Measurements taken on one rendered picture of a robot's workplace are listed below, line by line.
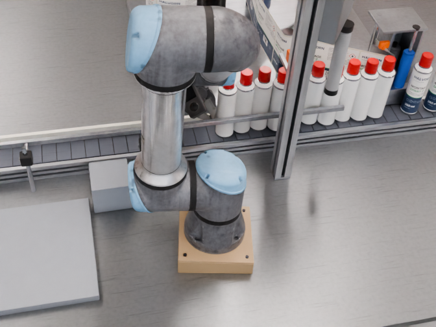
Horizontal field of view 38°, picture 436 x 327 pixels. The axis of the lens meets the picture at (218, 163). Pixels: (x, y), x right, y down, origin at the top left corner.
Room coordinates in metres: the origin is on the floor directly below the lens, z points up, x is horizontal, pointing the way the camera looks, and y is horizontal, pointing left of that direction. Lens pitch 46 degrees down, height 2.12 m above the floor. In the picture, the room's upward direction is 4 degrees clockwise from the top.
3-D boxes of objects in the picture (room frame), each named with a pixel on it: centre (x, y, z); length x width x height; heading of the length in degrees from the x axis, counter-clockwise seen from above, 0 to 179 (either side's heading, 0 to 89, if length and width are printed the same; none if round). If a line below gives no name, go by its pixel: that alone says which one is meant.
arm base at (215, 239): (0.97, -0.01, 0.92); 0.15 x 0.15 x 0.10
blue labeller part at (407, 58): (1.51, -0.52, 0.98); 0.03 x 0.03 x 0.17
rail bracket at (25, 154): (1.10, 0.49, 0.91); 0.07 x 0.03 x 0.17; 16
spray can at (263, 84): (1.35, -0.11, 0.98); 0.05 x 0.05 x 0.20
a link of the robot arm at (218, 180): (0.97, 0.00, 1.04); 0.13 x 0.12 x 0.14; 100
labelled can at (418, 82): (1.48, -0.56, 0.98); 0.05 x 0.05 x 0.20
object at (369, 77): (1.43, -0.40, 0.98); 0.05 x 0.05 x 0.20
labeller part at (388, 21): (1.55, -0.48, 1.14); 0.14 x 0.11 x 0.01; 106
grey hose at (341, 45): (1.29, -0.28, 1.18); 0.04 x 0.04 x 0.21
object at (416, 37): (1.55, -0.48, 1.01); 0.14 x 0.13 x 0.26; 106
